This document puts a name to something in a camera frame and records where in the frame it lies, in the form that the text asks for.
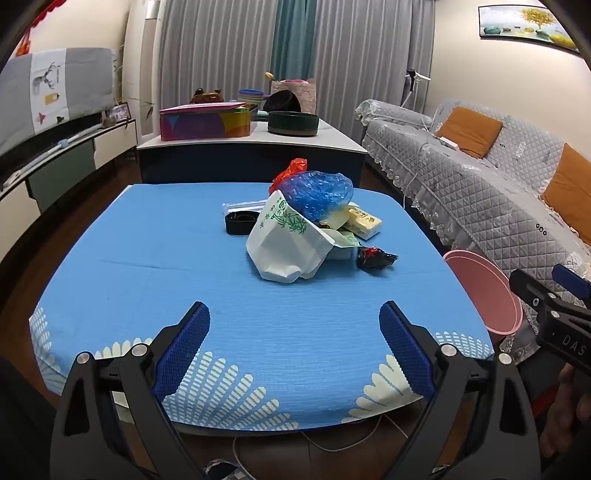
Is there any black red foil wrapper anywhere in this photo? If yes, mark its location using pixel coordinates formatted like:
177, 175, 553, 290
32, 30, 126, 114
356, 247, 399, 273

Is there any cream standing air conditioner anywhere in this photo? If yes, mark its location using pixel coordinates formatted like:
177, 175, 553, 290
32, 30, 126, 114
124, 0, 162, 139

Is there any blue floral tablecloth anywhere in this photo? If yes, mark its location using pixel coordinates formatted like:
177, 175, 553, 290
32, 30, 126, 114
28, 182, 496, 432

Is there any pale yellow tissue packet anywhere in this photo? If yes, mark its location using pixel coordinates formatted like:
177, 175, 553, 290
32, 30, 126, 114
344, 203, 383, 241

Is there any grey curtain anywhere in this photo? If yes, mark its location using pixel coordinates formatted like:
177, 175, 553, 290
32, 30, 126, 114
154, 0, 281, 114
309, 0, 437, 144

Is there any large orange cushion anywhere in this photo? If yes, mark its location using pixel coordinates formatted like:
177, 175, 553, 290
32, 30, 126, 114
540, 143, 591, 234

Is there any green white packet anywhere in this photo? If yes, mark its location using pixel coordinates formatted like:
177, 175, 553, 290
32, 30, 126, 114
330, 231, 361, 260

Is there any red hanging decoration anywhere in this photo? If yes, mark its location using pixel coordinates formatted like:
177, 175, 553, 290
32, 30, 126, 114
17, 0, 65, 57

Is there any white green-printed plastic bag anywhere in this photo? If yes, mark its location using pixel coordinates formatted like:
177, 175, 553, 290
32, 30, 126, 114
246, 190, 337, 283

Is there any clear pack of white straws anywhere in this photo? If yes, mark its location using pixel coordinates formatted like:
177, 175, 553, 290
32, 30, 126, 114
222, 199, 269, 215

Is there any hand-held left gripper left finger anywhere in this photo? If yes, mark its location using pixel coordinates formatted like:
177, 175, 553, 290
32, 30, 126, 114
50, 301, 212, 480

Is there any dark green round tin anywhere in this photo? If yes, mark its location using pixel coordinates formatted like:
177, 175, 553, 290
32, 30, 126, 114
268, 111, 319, 137

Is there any framed wall painting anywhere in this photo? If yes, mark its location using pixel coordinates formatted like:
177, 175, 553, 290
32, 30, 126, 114
478, 4, 581, 55

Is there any black elastic strap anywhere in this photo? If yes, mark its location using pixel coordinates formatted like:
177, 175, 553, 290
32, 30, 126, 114
225, 212, 260, 237

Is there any small orange cushion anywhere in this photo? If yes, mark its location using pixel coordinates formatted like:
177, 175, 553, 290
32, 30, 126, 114
434, 106, 504, 160

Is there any grey quilted sofa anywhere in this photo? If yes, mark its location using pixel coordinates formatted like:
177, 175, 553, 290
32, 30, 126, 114
355, 98, 591, 356

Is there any pink lace basket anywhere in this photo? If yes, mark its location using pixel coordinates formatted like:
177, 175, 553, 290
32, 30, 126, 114
270, 78, 317, 115

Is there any black bowl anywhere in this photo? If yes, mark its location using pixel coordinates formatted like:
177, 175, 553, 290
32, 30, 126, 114
262, 90, 302, 114

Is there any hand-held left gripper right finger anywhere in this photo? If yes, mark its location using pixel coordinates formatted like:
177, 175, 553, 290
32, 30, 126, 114
379, 300, 541, 480

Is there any blue plastic bag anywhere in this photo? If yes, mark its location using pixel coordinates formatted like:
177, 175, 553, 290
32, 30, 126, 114
281, 171, 354, 222

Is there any colourful rectangular tin box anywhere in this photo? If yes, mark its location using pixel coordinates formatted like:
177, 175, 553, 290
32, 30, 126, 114
159, 102, 259, 142

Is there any white blue rod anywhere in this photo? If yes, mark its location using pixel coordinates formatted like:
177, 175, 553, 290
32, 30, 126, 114
0, 122, 105, 190

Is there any grey covered television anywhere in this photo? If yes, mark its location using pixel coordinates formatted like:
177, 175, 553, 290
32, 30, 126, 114
0, 46, 116, 158

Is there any checkered cloth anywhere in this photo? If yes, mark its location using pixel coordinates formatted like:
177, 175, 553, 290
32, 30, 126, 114
205, 459, 250, 480

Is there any red plastic bag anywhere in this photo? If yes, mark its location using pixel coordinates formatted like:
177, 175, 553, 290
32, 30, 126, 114
270, 158, 308, 192

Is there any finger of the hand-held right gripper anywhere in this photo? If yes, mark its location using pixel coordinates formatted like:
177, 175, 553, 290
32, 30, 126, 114
510, 268, 562, 320
552, 264, 591, 309

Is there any teal curtain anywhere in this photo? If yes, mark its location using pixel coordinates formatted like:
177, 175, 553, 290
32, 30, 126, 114
270, 0, 319, 86

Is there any person's right hand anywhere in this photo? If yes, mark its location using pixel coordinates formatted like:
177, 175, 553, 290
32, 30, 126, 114
538, 362, 591, 460

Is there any white top coffee table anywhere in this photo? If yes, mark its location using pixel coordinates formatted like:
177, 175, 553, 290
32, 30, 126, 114
137, 115, 368, 185

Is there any pink plastic basin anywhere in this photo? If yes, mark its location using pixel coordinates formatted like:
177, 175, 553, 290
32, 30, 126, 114
443, 250, 523, 335

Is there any white floor cable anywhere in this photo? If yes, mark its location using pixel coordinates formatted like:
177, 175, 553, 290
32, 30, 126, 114
233, 415, 409, 467

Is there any white television cabinet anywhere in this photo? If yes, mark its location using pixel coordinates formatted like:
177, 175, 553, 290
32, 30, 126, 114
0, 117, 138, 217

